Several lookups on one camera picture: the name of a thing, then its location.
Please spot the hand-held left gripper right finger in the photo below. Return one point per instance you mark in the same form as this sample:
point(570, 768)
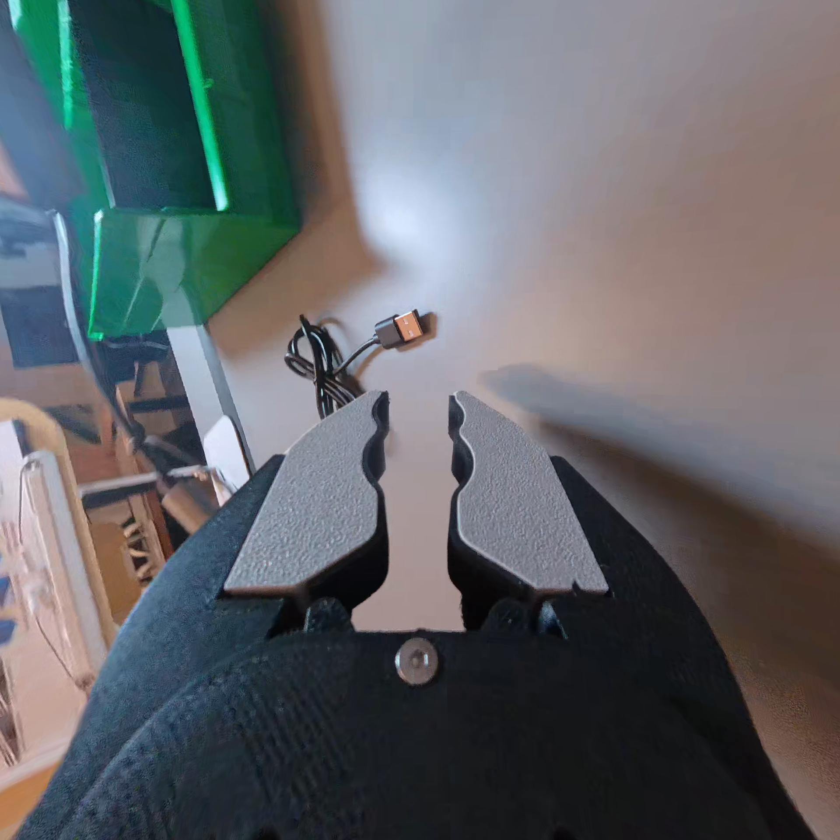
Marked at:
point(518, 512)

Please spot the green plastic bin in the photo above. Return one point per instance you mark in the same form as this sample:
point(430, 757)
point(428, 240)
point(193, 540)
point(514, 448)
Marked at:
point(170, 275)

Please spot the clipboard with instruction sheet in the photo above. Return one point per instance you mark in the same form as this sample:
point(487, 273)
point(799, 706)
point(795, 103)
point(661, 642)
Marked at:
point(10, 499)

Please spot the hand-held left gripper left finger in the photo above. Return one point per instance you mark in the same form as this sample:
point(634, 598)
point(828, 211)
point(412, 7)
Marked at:
point(315, 512)

